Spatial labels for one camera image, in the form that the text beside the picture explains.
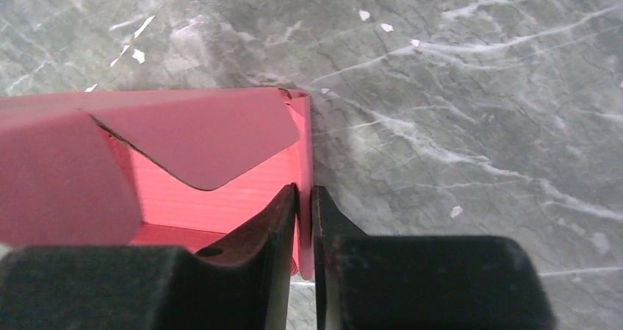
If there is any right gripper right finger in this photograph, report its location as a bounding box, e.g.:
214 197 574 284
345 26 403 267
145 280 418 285
311 186 555 329

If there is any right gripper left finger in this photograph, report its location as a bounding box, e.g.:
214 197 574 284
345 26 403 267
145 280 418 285
1 184 298 329

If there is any red paper box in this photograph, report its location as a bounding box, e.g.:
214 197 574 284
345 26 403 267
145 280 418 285
1 87 314 279

